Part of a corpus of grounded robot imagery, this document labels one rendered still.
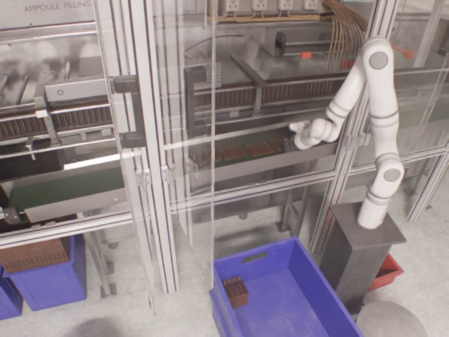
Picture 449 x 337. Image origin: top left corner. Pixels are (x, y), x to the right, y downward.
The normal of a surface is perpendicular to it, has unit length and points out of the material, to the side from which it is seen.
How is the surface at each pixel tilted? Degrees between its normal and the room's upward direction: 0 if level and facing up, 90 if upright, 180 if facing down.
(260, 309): 0
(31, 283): 90
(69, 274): 90
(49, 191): 2
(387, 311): 0
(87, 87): 90
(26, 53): 90
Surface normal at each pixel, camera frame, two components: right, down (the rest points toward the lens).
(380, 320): 0.04, -0.79
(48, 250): 0.33, 0.58
